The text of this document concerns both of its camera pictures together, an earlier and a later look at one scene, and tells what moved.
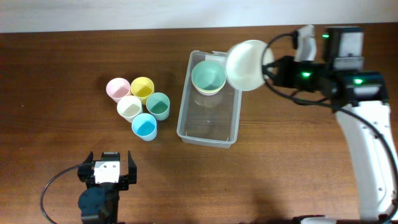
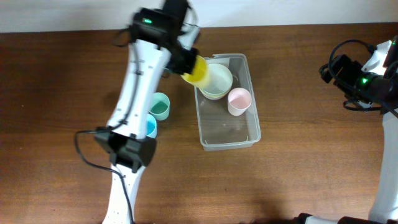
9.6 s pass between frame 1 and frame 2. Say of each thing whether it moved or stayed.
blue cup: stayed
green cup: stayed
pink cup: moved
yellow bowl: stayed
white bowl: moved
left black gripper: moved
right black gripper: moved
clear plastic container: moved
